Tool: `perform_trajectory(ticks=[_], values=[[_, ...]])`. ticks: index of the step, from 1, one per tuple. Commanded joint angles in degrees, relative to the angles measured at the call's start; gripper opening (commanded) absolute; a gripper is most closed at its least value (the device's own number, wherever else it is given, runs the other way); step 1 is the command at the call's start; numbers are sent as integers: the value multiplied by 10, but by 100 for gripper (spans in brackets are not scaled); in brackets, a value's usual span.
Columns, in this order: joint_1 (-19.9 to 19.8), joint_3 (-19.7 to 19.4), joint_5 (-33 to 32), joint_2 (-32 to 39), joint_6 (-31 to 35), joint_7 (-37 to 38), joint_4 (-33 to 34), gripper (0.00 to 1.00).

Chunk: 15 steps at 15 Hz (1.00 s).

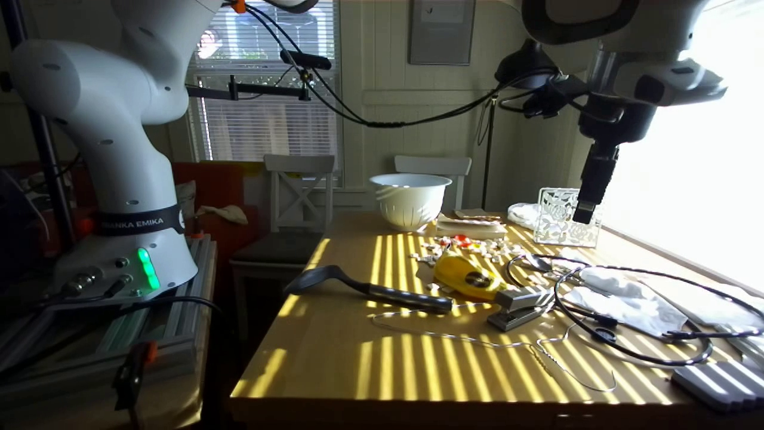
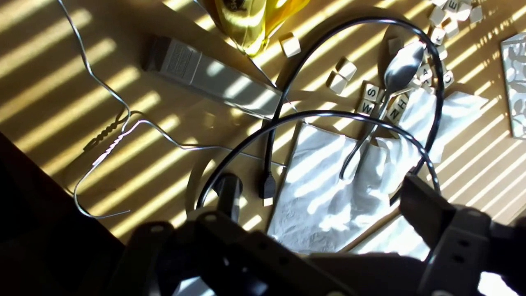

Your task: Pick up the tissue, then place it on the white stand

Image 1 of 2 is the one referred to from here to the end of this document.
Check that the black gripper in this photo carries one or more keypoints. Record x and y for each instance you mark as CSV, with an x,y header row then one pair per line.
x,y
616,120

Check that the white tissue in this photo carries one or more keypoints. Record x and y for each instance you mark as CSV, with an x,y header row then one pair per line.
x,y
629,298

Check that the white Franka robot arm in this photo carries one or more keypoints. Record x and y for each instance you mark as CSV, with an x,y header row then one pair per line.
x,y
121,120

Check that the crumpled white cloth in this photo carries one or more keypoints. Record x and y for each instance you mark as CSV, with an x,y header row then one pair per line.
x,y
524,216

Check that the brown cardboard piece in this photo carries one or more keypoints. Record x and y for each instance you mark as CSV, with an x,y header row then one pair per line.
x,y
468,226

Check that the grey metal stapler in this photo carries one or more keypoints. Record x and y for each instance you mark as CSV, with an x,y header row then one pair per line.
x,y
517,307

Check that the small red block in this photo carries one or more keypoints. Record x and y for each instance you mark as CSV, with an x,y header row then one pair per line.
x,y
461,240

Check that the yellow handheld tool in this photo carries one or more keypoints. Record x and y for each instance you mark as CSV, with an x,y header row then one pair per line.
x,y
467,274

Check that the white flat sheet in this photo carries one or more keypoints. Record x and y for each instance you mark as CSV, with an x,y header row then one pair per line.
x,y
725,314

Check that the white slotted plastic bowl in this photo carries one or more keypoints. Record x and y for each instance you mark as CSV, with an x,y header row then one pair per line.
x,y
408,199

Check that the grey ribbed flat device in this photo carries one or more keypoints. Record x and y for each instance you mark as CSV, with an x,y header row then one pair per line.
x,y
720,386

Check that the orange upholstered seat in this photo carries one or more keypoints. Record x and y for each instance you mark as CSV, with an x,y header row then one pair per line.
x,y
219,187

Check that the black tripod pole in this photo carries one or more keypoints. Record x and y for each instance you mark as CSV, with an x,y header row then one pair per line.
x,y
43,159

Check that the grey wall frame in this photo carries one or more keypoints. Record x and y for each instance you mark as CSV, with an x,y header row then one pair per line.
x,y
442,32

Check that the black camera on boom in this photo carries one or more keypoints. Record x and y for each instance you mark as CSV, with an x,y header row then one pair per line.
x,y
306,61

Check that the aluminium rail robot platform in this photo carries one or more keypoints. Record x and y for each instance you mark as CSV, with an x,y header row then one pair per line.
x,y
72,358

